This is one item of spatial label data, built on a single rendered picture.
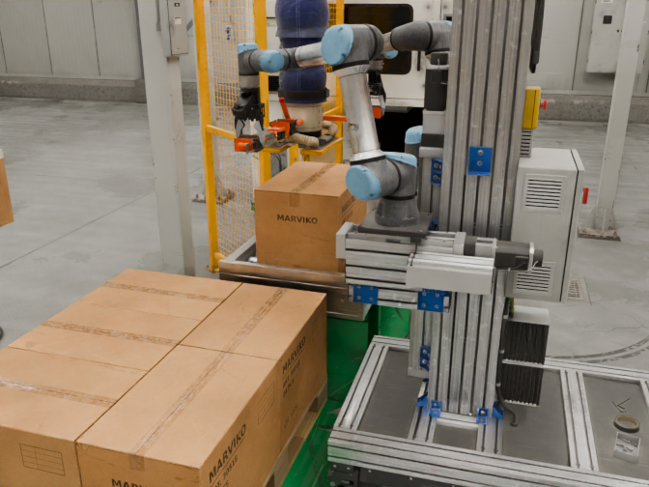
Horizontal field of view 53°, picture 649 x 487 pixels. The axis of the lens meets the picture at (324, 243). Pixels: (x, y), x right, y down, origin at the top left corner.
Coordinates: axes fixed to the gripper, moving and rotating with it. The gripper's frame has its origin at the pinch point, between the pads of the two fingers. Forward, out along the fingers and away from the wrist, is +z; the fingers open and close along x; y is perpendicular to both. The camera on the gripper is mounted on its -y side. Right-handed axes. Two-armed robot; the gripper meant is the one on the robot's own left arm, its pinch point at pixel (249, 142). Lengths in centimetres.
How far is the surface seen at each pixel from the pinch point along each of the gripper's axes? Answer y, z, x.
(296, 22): 49, -41, -1
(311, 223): 39, 43, -9
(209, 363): -44, 70, -1
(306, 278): 32, 67, -9
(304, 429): -2, 122, -19
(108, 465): -94, 75, 5
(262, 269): 31, 65, 12
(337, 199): 40, 31, -22
